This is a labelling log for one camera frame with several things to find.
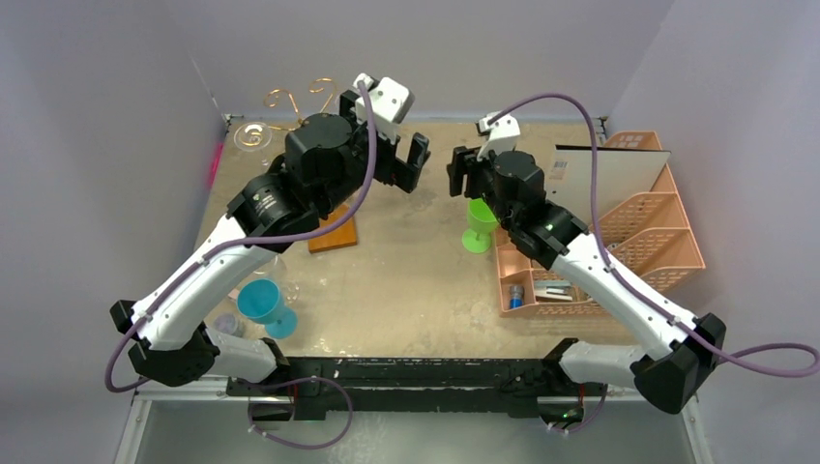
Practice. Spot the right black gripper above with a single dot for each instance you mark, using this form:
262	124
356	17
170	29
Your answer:
472	174

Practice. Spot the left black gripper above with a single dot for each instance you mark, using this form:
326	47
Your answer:
402	173

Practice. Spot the green plastic goblet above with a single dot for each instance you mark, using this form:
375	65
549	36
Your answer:
481	223

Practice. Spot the clear wine glass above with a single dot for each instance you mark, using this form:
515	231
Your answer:
254	138
276	271

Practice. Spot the blue plastic goblet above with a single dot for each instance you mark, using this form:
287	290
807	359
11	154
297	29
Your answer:
262	302

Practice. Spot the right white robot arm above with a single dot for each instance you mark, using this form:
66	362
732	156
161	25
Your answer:
608	288

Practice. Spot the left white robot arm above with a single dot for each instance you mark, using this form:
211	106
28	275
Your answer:
328	158

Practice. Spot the wooden rack base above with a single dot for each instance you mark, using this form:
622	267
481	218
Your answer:
344	236

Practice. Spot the grey board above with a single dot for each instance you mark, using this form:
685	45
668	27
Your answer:
621	174

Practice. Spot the peach plastic organizer basket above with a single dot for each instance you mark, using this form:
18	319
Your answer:
649	233

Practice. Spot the small grey jar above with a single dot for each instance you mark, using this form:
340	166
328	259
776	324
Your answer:
229	323

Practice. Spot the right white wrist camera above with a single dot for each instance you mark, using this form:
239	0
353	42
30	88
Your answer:
500	136

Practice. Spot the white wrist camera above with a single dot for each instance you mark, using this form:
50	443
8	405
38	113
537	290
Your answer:
390	103
500	136

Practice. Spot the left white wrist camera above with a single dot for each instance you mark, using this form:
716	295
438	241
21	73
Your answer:
390	103

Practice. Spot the gold wire wine glass rack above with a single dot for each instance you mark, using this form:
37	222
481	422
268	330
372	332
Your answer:
319	86

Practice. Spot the blue grey hose connector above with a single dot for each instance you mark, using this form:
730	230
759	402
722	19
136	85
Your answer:
516	296

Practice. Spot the black aluminium base frame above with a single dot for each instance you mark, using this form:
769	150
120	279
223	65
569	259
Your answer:
515	387

